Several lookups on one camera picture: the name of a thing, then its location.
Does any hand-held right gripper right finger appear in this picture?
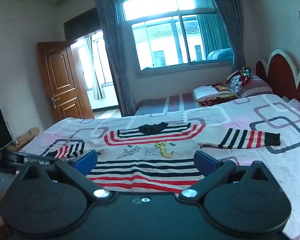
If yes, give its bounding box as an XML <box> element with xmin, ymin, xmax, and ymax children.
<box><xmin>178</xmin><ymin>150</ymin><xmax>282</xmax><ymax>201</ymax></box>

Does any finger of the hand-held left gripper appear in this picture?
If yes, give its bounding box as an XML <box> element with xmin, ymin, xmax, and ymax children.
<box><xmin>1</xmin><ymin>149</ymin><xmax>59</xmax><ymax>173</ymax></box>

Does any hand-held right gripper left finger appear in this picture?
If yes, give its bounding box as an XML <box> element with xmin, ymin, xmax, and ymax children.
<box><xmin>14</xmin><ymin>149</ymin><xmax>111</xmax><ymax>202</ymax></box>

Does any striped cartoon print sweater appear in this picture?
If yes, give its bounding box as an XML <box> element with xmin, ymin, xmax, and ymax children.
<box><xmin>41</xmin><ymin>122</ymin><xmax>281</xmax><ymax>194</ymax></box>

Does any patterned pink white bed sheet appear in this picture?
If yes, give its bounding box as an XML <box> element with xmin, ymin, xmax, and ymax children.
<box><xmin>19</xmin><ymin>94</ymin><xmax>300</xmax><ymax>240</ymax></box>

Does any folded red white blanket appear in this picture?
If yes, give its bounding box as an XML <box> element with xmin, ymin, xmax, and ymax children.
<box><xmin>193</xmin><ymin>83</ymin><xmax>238</xmax><ymax>108</ymax></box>

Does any grey striped low bed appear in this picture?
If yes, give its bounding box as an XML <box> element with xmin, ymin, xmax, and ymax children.
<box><xmin>134</xmin><ymin>92</ymin><xmax>198</xmax><ymax>117</ymax></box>

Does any brown wooden door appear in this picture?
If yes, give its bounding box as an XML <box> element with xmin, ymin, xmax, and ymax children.
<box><xmin>37</xmin><ymin>41</ymin><xmax>94</xmax><ymax>123</ymax></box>

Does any striped pillow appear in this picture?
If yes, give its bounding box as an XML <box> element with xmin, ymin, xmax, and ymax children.
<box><xmin>226</xmin><ymin>71</ymin><xmax>273</xmax><ymax>98</ymax></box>

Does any small colourful toy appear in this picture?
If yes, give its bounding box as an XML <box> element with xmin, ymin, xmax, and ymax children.
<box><xmin>240</xmin><ymin>66</ymin><xmax>252</xmax><ymax>78</ymax></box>

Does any blue quilt outside window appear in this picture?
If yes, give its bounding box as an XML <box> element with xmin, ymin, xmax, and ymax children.
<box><xmin>207</xmin><ymin>48</ymin><xmax>234</xmax><ymax>61</ymax></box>

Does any grey curtain beside door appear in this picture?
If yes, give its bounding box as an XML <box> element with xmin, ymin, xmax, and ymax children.
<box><xmin>94</xmin><ymin>0</ymin><xmax>138</xmax><ymax>117</ymax></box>

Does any red white headboard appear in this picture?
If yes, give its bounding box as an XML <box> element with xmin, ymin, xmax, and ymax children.
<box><xmin>255</xmin><ymin>50</ymin><xmax>300</xmax><ymax>117</ymax></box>

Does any large sliding window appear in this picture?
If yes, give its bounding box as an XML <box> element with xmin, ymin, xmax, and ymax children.
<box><xmin>122</xmin><ymin>0</ymin><xmax>234</xmax><ymax>72</ymax></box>

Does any grey curtain beside headboard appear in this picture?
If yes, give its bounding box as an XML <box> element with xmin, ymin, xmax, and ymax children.
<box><xmin>202</xmin><ymin>0</ymin><xmax>246</xmax><ymax>73</ymax></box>

